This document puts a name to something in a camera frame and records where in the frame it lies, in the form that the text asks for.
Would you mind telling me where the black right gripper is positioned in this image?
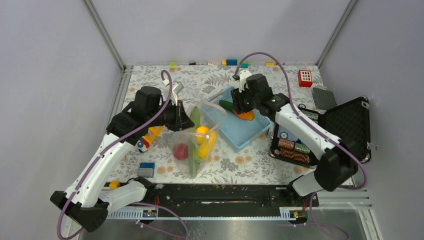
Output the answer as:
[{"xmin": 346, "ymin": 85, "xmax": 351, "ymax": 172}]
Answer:
[{"xmin": 230, "ymin": 85, "xmax": 260, "ymax": 115}]

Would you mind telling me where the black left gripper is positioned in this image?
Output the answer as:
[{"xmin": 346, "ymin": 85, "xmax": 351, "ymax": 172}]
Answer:
[{"xmin": 147, "ymin": 99, "xmax": 195, "ymax": 132}]

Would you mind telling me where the red orange mango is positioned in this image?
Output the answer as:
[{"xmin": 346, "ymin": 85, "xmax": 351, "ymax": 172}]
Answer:
[{"xmin": 233, "ymin": 110, "xmax": 255, "ymax": 121}]

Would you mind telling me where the dark green cucumber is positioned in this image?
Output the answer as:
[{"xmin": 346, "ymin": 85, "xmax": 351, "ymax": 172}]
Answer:
[{"xmin": 218, "ymin": 100, "xmax": 234, "ymax": 113}]

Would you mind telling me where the yellow lemon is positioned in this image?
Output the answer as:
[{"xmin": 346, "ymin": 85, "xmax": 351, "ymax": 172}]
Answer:
[{"xmin": 195, "ymin": 125, "xmax": 210, "ymax": 135}]

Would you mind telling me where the red apple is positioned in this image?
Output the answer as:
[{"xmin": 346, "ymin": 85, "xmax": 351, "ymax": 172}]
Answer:
[{"xmin": 172, "ymin": 143, "xmax": 188, "ymax": 161}]

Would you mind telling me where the clear pink zip top bag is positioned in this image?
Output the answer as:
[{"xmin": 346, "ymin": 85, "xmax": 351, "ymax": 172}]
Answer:
[{"xmin": 169, "ymin": 100, "xmax": 227, "ymax": 179}]

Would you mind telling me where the yellow corn cob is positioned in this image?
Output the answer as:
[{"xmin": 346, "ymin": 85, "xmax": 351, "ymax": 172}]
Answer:
[{"xmin": 198, "ymin": 130, "xmax": 217, "ymax": 159}]

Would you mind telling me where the green apple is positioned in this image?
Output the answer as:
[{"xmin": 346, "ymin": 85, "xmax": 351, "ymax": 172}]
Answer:
[{"xmin": 192, "ymin": 147, "xmax": 202, "ymax": 163}]

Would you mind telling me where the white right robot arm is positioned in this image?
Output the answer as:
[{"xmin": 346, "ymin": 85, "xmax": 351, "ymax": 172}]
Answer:
[{"xmin": 231, "ymin": 70, "xmax": 359, "ymax": 206}]

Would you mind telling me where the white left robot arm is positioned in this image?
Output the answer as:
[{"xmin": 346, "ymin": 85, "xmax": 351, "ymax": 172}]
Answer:
[{"xmin": 50, "ymin": 86, "xmax": 195, "ymax": 232}]

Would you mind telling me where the yellow toy truck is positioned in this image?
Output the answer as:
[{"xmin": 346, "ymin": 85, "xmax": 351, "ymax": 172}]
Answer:
[{"xmin": 136, "ymin": 126, "xmax": 164, "ymax": 153}]

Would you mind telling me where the light blue plastic basket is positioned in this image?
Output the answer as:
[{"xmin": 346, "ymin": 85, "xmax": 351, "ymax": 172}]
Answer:
[{"xmin": 203, "ymin": 86, "xmax": 273, "ymax": 153}]

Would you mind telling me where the red window block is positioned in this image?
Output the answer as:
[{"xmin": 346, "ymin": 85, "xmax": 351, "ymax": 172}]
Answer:
[{"xmin": 297, "ymin": 70, "xmax": 313, "ymax": 88}]

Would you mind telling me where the blue building block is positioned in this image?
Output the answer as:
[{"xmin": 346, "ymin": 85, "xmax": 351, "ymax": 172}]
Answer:
[{"xmin": 139, "ymin": 162, "xmax": 155, "ymax": 170}]

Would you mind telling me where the grey building block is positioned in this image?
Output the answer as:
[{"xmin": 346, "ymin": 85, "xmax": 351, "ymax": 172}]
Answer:
[{"xmin": 136, "ymin": 167, "xmax": 155, "ymax": 178}]

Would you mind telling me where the green patterned roll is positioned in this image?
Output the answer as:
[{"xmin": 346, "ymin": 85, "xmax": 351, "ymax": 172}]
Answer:
[{"xmin": 293, "ymin": 142, "xmax": 311, "ymax": 155}]

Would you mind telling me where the grey building baseplate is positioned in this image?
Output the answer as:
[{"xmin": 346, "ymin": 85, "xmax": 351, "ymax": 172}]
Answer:
[{"xmin": 311, "ymin": 87, "xmax": 337, "ymax": 110}]

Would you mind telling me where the brown patterned roll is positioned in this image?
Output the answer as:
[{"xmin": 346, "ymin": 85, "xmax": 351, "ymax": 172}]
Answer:
[{"xmin": 275, "ymin": 138, "xmax": 310, "ymax": 165}]

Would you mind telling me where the small yellow toy piece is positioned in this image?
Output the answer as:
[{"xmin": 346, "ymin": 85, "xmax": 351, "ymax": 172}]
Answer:
[{"xmin": 108, "ymin": 180, "xmax": 121, "ymax": 190}]

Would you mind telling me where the black open carrying case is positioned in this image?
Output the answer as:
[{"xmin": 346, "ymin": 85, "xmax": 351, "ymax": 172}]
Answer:
[{"xmin": 269, "ymin": 96, "xmax": 372, "ymax": 169}]

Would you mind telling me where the blue block at wall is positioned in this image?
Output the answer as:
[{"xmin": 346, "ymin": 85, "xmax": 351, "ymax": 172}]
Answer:
[{"xmin": 225, "ymin": 59, "xmax": 239, "ymax": 66}]

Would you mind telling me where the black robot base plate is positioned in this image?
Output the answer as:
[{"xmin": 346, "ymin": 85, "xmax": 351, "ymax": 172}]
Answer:
[{"xmin": 142, "ymin": 183, "xmax": 319, "ymax": 218}]

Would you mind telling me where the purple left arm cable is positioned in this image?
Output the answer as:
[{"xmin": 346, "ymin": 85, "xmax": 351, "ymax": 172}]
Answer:
[{"xmin": 56, "ymin": 69, "xmax": 189, "ymax": 240}]

